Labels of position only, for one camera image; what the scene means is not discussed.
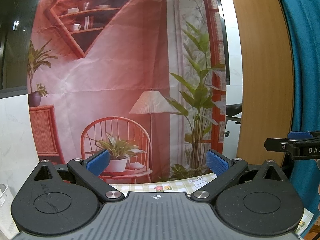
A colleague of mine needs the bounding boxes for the teal curtain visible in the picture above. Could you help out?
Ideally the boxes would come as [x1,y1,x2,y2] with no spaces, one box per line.
[271,0,320,240]

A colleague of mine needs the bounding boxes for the printed room backdrop cloth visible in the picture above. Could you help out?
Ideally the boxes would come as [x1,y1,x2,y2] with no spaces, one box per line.
[26,0,231,183]

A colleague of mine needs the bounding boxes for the checked bunny tablecloth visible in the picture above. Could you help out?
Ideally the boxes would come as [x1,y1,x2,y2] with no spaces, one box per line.
[110,174,314,234]

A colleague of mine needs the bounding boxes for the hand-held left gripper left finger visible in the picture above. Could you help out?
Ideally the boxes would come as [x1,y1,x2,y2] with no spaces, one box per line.
[32,149,125,203]

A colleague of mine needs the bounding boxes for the white basket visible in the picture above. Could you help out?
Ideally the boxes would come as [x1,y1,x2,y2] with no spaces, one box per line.
[0,183,8,207]

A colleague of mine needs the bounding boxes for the wooden panel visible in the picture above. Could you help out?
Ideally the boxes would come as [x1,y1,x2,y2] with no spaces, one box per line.
[226,0,296,178]

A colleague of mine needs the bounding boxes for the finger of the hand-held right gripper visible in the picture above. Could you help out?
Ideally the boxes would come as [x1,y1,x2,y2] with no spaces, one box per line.
[264,137,300,153]
[287,131,320,142]

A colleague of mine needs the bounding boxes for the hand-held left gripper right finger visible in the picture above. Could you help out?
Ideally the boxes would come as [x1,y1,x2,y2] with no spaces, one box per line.
[191,149,290,203]

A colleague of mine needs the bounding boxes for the dark window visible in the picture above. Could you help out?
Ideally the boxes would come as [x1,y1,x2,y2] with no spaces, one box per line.
[0,0,46,91]

